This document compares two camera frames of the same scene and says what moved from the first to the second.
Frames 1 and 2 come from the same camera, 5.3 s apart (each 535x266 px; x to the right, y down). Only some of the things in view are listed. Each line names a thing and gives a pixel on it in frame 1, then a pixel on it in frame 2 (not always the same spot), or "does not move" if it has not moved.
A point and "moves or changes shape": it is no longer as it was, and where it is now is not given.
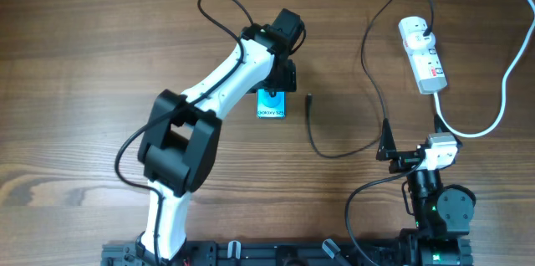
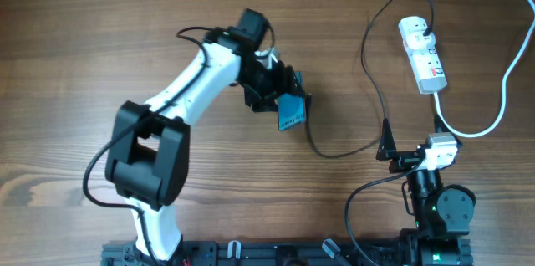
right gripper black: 388,150 does not move
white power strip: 430,79 does not move
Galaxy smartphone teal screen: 271,107 moves or changes shape
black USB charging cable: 308,103 does not move
